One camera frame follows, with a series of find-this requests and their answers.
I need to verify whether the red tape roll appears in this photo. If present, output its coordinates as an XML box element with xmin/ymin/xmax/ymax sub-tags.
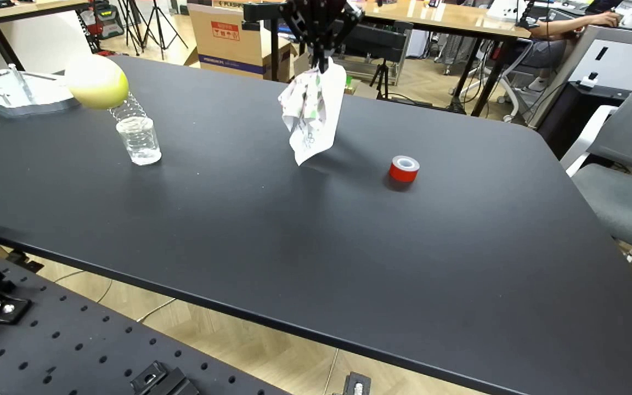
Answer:
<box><xmin>387</xmin><ymin>151</ymin><xmax>423</xmax><ymax>186</ymax></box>

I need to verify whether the clear plastic cup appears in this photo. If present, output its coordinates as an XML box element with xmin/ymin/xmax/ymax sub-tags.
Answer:
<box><xmin>107</xmin><ymin>92</ymin><xmax>165</xmax><ymax>168</ymax></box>

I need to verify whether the person forearm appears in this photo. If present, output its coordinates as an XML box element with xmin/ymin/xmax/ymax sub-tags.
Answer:
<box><xmin>526</xmin><ymin>8</ymin><xmax>623</xmax><ymax>41</ymax></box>

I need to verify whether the white board panel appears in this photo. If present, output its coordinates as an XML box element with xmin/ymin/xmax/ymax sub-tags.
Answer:
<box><xmin>0</xmin><ymin>8</ymin><xmax>96</xmax><ymax>77</ymax></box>

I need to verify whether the brown cardboard box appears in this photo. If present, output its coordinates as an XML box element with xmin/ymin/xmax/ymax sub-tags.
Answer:
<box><xmin>186</xmin><ymin>0</ymin><xmax>293</xmax><ymax>84</ymax></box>

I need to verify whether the wooden desk with black legs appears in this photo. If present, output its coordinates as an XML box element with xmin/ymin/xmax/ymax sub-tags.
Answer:
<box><xmin>0</xmin><ymin>0</ymin><xmax>93</xmax><ymax>73</ymax></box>

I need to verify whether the grey office chair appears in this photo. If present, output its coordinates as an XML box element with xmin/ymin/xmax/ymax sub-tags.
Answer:
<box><xmin>557</xmin><ymin>70</ymin><xmax>632</xmax><ymax>264</ymax></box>

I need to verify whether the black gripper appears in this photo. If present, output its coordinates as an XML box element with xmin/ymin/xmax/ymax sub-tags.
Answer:
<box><xmin>284</xmin><ymin>0</ymin><xmax>366</xmax><ymax>74</ymax></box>

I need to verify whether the black camera tripod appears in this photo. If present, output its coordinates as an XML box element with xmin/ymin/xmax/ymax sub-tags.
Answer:
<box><xmin>121</xmin><ymin>0</ymin><xmax>179</xmax><ymax>59</ymax></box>

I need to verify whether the pale yellow ball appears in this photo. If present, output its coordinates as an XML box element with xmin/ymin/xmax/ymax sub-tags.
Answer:
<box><xmin>63</xmin><ymin>52</ymin><xmax>132</xmax><ymax>111</ymax></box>

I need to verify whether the long wooden desk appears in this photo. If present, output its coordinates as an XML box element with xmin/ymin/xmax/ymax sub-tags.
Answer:
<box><xmin>357</xmin><ymin>0</ymin><xmax>536</xmax><ymax>44</ymax></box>

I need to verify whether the light grey slotted cabinet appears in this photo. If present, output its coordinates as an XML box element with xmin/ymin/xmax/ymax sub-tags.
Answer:
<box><xmin>548</xmin><ymin>27</ymin><xmax>632</xmax><ymax>149</ymax></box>

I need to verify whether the black perforated mounting table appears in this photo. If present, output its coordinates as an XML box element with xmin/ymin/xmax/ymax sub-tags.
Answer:
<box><xmin>0</xmin><ymin>240</ymin><xmax>290</xmax><ymax>395</ymax></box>

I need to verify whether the small black tripod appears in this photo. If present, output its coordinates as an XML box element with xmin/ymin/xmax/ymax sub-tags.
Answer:
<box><xmin>369</xmin><ymin>55</ymin><xmax>399</xmax><ymax>104</ymax></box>

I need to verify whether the black screw bracket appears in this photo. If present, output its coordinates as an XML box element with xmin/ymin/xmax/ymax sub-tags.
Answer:
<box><xmin>129</xmin><ymin>358</ymin><xmax>207</xmax><ymax>395</ymax></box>

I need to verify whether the white patterned cloth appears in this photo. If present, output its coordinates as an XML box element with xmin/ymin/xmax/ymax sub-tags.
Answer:
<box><xmin>277</xmin><ymin>59</ymin><xmax>348</xmax><ymax>168</ymax></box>

